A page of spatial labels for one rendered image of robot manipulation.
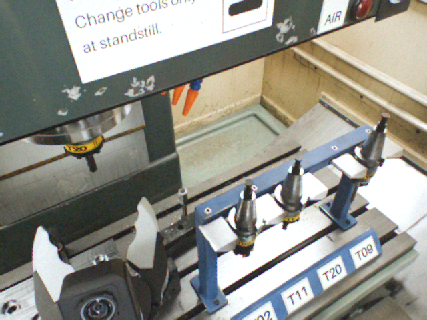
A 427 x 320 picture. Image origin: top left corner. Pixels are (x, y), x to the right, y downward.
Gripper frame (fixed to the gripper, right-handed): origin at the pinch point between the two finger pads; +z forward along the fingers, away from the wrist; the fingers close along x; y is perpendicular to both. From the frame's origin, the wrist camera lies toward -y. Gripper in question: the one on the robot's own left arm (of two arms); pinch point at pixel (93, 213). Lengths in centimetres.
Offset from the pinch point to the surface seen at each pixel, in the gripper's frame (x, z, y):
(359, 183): 54, 14, 33
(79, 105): 2.2, -4.1, -17.0
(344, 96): 92, 66, 56
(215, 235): 17.1, 8.1, 26.3
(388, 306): 66, -2, 75
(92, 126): 2.1, 8.2, -4.9
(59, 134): -1.4, 8.1, -4.9
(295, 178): 33.5, 10.3, 19.4
